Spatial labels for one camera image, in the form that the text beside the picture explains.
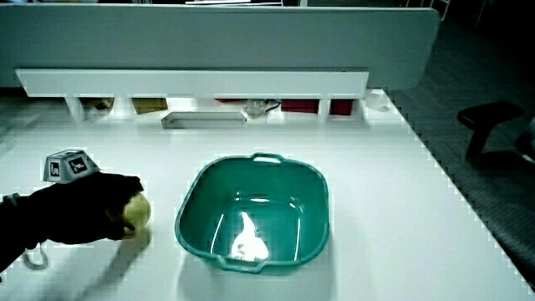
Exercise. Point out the yellow box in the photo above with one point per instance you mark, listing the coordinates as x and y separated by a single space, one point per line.
149 105

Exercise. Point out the yellow-green pear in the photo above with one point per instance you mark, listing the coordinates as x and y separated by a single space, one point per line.
140 213

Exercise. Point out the grey shallow tray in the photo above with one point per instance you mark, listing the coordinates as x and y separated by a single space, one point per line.
205 120

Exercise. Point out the person's right hand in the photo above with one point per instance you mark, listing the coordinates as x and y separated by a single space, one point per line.
79 209

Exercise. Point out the narrow red box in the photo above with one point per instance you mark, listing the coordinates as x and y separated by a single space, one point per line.
341 107

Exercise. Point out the wide red box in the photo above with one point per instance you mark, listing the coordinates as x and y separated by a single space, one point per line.
299 105

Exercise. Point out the white desk shelf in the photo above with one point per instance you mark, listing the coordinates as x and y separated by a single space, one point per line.
188 83

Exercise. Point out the black chair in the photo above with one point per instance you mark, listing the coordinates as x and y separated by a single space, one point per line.
487 115

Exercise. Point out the green plastic basin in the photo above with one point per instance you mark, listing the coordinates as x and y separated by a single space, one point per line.
251 196

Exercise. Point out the clear plastic container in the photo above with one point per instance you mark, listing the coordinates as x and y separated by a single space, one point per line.
255 107

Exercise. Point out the grey desk partition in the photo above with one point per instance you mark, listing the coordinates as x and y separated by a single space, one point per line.
209 37

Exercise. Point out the person's right forearm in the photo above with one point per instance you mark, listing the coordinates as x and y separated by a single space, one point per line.
10 230

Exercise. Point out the white desk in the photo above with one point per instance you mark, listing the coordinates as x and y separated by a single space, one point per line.
388 196

